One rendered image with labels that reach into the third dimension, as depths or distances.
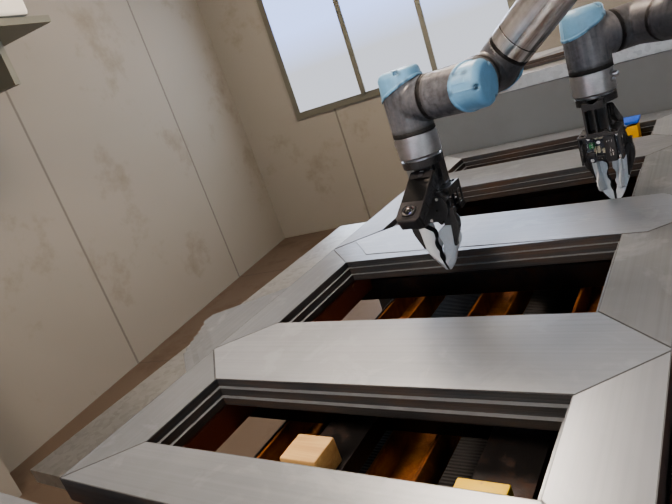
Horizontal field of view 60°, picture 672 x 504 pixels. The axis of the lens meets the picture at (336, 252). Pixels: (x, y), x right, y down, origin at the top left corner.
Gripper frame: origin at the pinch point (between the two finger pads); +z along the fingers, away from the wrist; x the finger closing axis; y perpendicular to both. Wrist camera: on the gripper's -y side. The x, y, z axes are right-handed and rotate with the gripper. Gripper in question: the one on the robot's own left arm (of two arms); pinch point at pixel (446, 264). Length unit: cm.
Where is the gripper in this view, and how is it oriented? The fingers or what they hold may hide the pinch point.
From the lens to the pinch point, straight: 108.0
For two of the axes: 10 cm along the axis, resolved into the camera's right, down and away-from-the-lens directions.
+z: 3.1, 9.0, 2.9
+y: 4.9, -4.2, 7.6
